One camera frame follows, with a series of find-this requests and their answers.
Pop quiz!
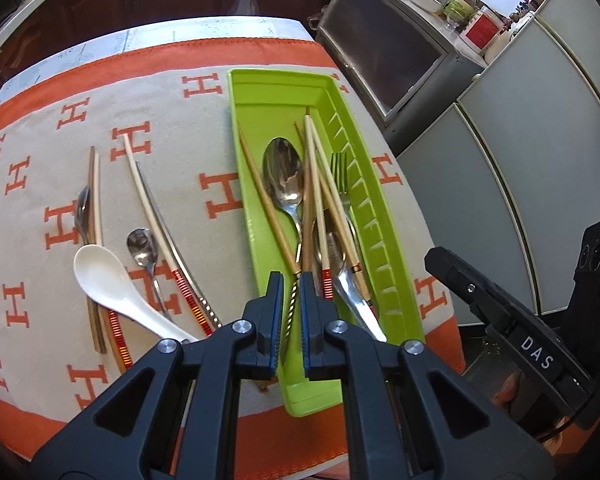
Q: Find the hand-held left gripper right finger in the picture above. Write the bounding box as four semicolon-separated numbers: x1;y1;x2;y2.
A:
300;271;557;480

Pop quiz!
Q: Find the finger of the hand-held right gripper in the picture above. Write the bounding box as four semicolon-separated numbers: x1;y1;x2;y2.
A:
424;246;519;332

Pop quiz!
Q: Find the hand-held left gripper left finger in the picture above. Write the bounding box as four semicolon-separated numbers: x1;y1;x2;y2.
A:
30;271;285;480

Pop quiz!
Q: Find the steel chopstick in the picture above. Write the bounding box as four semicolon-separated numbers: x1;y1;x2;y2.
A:
136;161;223;330

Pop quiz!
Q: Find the large steel spoon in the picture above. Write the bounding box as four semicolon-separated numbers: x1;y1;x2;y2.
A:
262;137;303;366

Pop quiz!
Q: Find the steel fork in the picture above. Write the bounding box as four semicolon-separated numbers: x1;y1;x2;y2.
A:
329;151;381;321

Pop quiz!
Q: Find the white ceramic spoon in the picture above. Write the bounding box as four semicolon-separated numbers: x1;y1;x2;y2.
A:
73;244;198;345

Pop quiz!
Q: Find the ivory chopstick red end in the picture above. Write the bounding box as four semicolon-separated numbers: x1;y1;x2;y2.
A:
122;134;215;337

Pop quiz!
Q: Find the dark brown wooden chopstick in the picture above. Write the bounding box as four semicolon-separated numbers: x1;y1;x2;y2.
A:
89;146;107;355

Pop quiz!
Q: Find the green plastic utensil tray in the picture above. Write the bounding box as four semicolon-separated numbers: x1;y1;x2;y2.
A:
227;67;426;418

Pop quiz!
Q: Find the person's right hand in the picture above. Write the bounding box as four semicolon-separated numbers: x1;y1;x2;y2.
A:
491;367;526;413

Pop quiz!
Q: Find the grey refrigerator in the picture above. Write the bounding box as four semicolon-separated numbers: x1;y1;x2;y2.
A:
395;0;600;321

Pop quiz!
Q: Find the orange beige patterned blanket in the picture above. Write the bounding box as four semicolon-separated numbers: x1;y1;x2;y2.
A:
0;37;466;466

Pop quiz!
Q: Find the steel kitchen cabinet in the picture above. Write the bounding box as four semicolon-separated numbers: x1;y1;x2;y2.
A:
315;0;486;133

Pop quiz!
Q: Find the red label jar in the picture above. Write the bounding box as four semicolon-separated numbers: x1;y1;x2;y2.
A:
460;7;503;53

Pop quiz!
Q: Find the green label bottle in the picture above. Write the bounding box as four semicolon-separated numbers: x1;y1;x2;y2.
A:
442;0;481;23

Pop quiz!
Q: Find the white patterned table cover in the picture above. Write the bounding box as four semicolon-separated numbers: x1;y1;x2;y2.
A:
0;15;316;91

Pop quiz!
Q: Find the white countertop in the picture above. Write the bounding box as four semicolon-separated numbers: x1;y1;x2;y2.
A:
0;0;53;68

